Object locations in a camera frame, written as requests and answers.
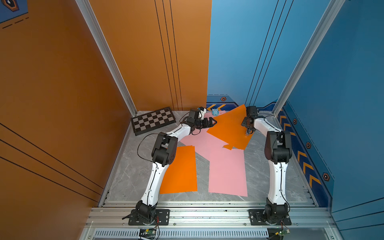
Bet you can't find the pink paper lower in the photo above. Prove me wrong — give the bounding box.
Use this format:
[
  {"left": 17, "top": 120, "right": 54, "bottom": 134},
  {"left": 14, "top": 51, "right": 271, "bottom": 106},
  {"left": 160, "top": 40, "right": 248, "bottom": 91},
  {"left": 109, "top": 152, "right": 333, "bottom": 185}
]
[{"left": 181, "top": 129, "right": 237, "bottom": 163}]

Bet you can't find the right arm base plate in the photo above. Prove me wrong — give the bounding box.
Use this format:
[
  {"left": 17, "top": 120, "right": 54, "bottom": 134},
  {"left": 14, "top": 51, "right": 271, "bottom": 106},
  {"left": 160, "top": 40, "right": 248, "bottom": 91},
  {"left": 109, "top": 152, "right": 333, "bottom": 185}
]
[{"left": 248, "top": 209, "right": 292, "bottom": 227}]

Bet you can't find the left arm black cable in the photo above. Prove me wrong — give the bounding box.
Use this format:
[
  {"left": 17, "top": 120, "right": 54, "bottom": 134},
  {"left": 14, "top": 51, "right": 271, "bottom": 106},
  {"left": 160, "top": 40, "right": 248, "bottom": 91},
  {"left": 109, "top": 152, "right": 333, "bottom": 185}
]
[{"left": 137, "top": 133, "right": 163, "bottom": 164}]

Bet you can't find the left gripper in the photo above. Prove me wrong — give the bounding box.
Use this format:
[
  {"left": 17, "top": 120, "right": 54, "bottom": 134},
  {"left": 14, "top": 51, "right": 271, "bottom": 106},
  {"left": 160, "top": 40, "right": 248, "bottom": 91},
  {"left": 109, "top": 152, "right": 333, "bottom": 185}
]
[{"left": 193, "top": 117, "right": 217, "bottom": 129}]

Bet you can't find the black white chessboard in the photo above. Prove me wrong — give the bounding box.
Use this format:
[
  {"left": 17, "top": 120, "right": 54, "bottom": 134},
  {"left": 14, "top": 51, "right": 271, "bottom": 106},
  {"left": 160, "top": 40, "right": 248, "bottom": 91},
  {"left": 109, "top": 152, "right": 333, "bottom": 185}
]
[{"left": 131, "top": 107, "right": 176, "bottom": 136}]

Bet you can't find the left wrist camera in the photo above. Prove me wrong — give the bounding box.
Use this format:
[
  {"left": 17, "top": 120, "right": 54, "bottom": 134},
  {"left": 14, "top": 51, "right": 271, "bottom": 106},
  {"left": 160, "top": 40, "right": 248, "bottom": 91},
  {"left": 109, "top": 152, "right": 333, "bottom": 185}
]
[{"left": 198, "top": 107, "right": 207, "bottom": 120}]

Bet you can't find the orange paper front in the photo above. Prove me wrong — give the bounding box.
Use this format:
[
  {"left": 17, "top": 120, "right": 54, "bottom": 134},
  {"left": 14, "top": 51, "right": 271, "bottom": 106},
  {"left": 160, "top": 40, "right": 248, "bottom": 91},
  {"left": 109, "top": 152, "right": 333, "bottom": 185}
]
[{"left": 160, "top": 146, "right": 198, "bottom": 194}]

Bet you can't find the green circuit board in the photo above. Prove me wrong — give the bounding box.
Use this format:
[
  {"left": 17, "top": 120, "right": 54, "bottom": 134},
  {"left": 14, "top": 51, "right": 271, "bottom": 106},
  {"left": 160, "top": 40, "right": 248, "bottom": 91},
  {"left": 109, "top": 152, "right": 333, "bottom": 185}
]
[{"left": 138, "top": 228, "right": 158, "bottom": 240}]

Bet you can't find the pink paper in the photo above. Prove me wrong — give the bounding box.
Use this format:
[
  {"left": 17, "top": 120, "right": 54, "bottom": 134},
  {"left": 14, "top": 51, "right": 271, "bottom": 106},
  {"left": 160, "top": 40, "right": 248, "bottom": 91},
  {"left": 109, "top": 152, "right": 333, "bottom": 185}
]
[
  {"left": 181, "top": 129, "right": 237, "bottom": 163},
  {"left": 208, "top": 148, "right": 248, "bottom": 197}
]

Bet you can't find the right small circuit board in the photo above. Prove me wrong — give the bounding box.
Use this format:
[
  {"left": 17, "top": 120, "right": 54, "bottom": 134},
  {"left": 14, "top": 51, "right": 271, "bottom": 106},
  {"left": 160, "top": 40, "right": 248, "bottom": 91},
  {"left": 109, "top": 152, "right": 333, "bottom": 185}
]
[{"left": 267, "top": 229, "right": 291, "bottom": 240}]

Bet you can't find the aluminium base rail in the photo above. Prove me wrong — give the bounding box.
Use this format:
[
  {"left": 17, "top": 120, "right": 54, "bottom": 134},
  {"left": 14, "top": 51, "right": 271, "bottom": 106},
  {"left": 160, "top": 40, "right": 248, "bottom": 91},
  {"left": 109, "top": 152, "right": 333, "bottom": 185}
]
[{"left": 86, "top": 202, "right": 336, "bottom": 229}]

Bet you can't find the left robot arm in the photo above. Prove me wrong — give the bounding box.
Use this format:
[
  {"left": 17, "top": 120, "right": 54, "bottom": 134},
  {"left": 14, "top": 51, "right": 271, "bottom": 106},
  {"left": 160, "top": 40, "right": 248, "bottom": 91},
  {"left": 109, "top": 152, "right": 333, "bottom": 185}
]
[{"left": 134, "top": 107, "right": 217, "bottom": 225}]

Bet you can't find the pink paper top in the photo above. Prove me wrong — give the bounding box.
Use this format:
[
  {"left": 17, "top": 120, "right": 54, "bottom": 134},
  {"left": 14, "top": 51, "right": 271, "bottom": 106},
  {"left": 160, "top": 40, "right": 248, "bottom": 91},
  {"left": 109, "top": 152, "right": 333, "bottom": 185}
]
[{"left": 208, "top": 148, "right": 248, "bottom": 197}]

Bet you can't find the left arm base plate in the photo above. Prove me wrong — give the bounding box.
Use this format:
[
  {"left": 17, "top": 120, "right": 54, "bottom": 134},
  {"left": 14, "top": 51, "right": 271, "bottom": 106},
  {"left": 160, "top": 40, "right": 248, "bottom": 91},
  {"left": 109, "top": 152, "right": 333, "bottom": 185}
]
[{"left": 128, "top": 209, "right": 170, "bottom": 226}]

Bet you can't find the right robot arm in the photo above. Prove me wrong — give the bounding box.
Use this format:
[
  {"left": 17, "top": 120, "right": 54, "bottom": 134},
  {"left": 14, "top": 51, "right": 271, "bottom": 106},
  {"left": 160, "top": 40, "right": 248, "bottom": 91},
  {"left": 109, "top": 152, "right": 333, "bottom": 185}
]
[{"left": 242, "top": 106, "right": 293, "bottom": 227}]

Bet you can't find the orange paper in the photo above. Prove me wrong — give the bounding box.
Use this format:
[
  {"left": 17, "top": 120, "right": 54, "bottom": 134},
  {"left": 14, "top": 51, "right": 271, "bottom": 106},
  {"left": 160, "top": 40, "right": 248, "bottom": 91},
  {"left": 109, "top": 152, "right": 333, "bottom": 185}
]
[
  {"left": 160, "top": 146, "right": 198, "bottom": 194},
  {"left": 207, "top": 105, "right": 252, "bottom": 150}
]

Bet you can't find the small blue toy box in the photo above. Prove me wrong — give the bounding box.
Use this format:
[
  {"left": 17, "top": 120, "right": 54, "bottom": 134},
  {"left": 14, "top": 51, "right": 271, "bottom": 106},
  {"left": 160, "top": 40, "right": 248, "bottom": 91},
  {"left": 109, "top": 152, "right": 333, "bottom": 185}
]
[{"left": 212, "top": 109, "right": 220, "bottom": 117}]

